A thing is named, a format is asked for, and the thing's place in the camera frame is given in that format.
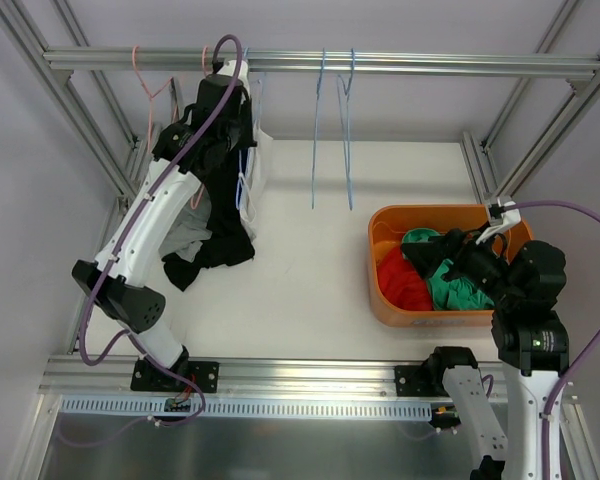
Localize red tank top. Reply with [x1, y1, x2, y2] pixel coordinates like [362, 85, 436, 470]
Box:
[377, 246, 433, 311]

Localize white tank top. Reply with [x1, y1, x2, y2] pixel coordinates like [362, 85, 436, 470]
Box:
[237, 74, 275, 241]

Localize blue hanger of white top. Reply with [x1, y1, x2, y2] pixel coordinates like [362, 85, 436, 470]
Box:
[235, 46, 267, 221]

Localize blue hanger of green top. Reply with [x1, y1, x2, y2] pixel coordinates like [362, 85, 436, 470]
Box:
[310, 48, 326, 210]

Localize blue hanger of red top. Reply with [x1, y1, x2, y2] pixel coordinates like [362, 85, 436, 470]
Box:
[336, 49, 356, 211]

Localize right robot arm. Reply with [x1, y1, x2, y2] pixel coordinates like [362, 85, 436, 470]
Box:
[401, 229, 569, 479]

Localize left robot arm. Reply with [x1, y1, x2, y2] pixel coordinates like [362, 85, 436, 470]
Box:
[72, 74, 255, 391]

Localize black tank top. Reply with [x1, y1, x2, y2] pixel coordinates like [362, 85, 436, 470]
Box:
[160, 149, 257, 292]

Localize pink hanger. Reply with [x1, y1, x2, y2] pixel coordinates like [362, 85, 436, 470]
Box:
[131, 45, 174, 153]
[190, 45, 213, 210]

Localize grey tank top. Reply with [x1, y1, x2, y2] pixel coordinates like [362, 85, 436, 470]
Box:
[158, 191, 211, 262]

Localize orange plastic basket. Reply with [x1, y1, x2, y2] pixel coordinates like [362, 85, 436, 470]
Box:
[367, 203, 535, 329]

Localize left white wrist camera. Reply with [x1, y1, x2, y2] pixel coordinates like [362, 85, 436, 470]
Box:
[213, 60, 251, 96]

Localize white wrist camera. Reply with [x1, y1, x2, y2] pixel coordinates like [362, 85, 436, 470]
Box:
[476, 196, 521, 244]
[213, 60, 251, 96]

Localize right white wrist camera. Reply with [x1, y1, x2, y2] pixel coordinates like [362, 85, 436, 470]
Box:
[476, 196, 521, 244]

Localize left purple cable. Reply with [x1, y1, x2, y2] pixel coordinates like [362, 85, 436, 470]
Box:
[77, 33, 244, 367]

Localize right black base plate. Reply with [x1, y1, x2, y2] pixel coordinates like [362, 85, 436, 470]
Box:
[394, 364, 449, 398]

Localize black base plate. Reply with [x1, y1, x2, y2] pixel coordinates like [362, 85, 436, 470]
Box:
[394, 364, 449, 398]
[130, 357, 220, 393]

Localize aluminium frame posts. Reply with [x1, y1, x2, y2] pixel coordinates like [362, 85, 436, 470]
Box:
[0, 1, 600, 196]

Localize aluminium hanging rail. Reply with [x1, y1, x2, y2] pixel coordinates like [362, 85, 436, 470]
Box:
[43, 47, 600, 81]

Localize aluminium front rail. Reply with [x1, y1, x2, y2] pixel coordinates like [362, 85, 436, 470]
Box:
[38, 354, 526, 396]

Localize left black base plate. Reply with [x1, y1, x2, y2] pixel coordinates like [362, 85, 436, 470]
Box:
[130, 357, 220, 393]

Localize white slotted cable duct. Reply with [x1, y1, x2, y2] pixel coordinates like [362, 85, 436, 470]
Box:
[60, 395, 432, 422]

